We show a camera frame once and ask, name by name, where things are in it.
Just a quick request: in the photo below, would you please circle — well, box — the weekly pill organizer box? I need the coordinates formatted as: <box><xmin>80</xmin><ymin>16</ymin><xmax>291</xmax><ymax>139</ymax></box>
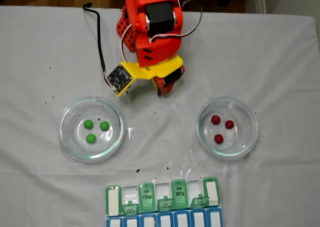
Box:
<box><xmin>104</xmin><ymin>176</ymin><xmax>224</xmax><ymax>227</ymax></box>

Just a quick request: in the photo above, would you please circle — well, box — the glass bowl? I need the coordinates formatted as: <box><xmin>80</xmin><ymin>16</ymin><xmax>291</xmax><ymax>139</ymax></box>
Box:
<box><xmin>56</xmin><ymin>96</ymin><xmax>126</xmax><ymax>163</ymax></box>
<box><xmin>195</xmin><ymin>96</ymin><xmax>260</xmax><ymax>160</ymax></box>

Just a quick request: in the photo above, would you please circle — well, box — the white tablecloth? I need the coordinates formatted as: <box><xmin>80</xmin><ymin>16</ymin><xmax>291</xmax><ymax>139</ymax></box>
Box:
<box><xmin>0</xmin><ymin>4</ymin><xmax>320</xmax><ymax>227</ymax></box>

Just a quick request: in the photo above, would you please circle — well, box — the white red servo wire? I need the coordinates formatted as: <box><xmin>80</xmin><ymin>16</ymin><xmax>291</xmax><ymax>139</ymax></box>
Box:
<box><xmin>120</xmin><ymin>23</ymin><xmax>133</xmax><ymax>63</ymax></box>
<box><xmin>149</xmin><ymin>0</ymin><xmax>204</xmax><ymax>43</ymax></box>

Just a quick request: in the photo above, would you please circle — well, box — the camera board on yellow mount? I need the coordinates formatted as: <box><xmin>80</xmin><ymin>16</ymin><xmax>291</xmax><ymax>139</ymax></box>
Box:
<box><xmin>104</xmin><ymin>60</ymin><xmax>138</xmax><ymax>97</ymax></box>

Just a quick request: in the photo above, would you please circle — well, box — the black camera cable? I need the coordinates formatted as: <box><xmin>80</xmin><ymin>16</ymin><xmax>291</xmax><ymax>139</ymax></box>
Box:
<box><xmin>82</xmin><ymin>2</ymin><xmax>109</xmax><ymax>78</ymax></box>

